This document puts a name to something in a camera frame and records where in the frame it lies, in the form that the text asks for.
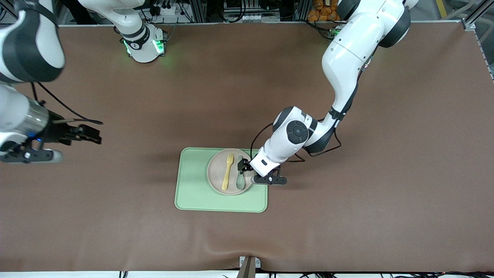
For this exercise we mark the light green rectangular tray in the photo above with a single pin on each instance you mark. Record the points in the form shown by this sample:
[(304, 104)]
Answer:
[(193, 185)]

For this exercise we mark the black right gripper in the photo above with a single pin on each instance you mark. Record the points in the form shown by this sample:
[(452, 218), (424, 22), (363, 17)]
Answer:
[(58, 132)]

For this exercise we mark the orange snack bags heap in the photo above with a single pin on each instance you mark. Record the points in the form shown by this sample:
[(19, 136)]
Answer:
[(322, 13)]

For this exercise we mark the aluminium frame post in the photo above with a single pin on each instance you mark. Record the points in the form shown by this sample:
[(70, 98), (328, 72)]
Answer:
[(476, 15)]

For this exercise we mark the white power strip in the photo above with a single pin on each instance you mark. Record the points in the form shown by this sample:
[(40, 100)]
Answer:
[(166, 8)]

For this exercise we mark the round beige plate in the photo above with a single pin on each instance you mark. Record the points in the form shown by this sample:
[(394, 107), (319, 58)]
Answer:
[(216, 170)]

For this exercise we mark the yellow plastic fork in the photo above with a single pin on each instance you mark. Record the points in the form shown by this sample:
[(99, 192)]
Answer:
[(227, 173)]

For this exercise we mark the teal plastic spoon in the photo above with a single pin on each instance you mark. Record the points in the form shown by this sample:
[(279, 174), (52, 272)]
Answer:
[(240, 184)]

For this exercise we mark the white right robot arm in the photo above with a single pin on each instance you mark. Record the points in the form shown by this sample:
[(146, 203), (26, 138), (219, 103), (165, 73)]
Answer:
[(142, 42)]

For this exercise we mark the brown table cloth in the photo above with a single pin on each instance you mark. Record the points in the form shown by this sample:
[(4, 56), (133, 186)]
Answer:
[(115, 231)]

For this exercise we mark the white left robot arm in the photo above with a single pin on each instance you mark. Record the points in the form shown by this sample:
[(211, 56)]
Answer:
[(347, 58)]

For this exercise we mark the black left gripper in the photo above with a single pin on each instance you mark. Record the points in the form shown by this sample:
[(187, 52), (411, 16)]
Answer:
[(244, 165)]

